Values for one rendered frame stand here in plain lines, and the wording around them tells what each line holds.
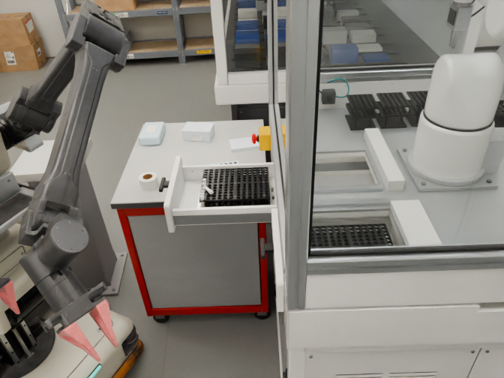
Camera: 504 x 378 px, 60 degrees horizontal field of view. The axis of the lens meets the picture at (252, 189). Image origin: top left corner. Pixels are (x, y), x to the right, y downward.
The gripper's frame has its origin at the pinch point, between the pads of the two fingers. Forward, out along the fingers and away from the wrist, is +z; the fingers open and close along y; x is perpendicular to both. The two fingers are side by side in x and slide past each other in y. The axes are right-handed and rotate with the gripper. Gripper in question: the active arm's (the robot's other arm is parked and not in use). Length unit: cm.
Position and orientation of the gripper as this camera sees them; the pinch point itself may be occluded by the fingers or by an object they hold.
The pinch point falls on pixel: (105, 349)
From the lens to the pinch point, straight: 78.2
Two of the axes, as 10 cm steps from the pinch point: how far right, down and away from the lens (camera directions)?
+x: -4.7, 3.8, 7.9
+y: 6.5, -4.5, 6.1
